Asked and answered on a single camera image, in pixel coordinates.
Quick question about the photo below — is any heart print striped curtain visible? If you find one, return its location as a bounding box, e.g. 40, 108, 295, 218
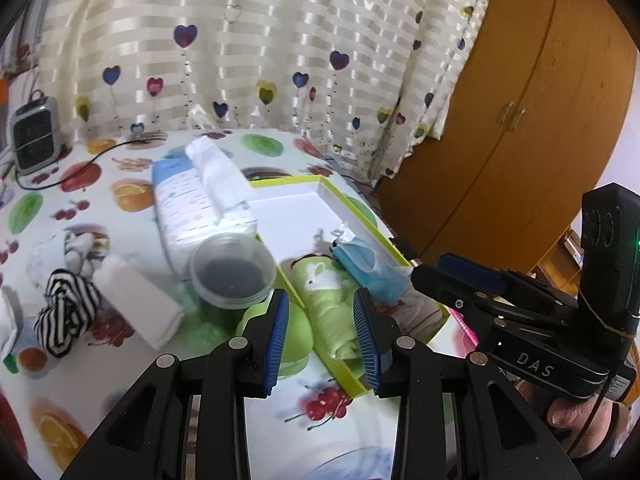
35, 0, 501, 181

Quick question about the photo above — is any fruit print tablecloth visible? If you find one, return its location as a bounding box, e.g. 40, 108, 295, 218
0, 127, 481, 480

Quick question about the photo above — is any clear plastic container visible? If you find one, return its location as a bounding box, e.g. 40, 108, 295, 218
189, 232, 277, 311

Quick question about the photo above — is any wooden wardrobe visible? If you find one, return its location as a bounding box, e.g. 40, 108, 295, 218
375, 0, 640, 276

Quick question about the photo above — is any white folded cloth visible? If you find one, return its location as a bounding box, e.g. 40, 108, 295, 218
95, 254, 185, 352

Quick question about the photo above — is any soft tissue pack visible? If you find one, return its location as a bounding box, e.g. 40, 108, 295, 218
151, 137, 258, 276

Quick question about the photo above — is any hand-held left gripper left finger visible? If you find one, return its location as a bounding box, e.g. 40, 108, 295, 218
60, 289, 291, 480

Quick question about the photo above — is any person's right hand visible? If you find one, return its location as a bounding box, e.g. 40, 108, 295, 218
515, 382, 630, 460

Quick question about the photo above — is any black white striped sock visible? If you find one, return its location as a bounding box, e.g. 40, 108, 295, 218
32, 269, 102, 359

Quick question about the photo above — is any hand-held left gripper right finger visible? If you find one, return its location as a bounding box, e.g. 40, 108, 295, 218
352, 288, 583, 480

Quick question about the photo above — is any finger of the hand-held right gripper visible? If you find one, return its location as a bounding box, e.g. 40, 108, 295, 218
437, 253, 583, 317
411, 264, 573, 348

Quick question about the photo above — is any white box with green rim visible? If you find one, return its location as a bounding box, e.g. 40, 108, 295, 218
247, 175, 451, 396

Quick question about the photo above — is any black heater cable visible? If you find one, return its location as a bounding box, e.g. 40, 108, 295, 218
14, 132, 168, 192

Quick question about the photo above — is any green towel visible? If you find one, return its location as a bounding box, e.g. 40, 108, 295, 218
291, 255, 368, 361

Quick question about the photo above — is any blue cloth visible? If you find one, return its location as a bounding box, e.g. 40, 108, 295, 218
315, 222, 413, 306

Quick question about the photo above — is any grey white sock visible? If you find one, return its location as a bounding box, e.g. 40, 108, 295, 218
26, 230, 96, 286

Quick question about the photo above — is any small grey fan heater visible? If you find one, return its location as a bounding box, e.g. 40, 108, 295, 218
10, 90, 63, 176

